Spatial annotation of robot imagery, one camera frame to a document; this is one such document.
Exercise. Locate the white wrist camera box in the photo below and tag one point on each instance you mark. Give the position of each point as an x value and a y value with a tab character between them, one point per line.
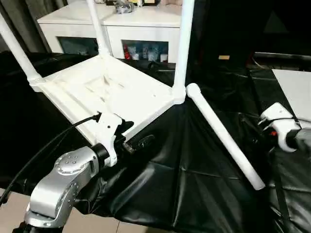
109	136
279	124

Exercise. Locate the white plastic table top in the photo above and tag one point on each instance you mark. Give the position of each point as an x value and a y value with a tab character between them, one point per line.
112	92

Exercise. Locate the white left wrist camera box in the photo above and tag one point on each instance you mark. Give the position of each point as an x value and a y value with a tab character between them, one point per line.
109	136

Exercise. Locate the white plastic table leg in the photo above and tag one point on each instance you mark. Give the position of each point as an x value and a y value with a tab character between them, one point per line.
98	29
223	133
19	48
182	48

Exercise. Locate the black work mat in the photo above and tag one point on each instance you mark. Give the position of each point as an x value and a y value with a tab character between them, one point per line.
194	194

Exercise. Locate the white cabinet with glass doors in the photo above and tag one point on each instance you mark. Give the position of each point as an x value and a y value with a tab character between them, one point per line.
63	17

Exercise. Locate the white side table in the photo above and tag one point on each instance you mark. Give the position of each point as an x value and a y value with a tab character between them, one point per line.
296	92

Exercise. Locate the small yellow box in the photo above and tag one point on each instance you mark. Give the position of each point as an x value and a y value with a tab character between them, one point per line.
224	57

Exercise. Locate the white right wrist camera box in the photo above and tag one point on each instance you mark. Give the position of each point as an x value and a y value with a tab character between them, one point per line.
279	124

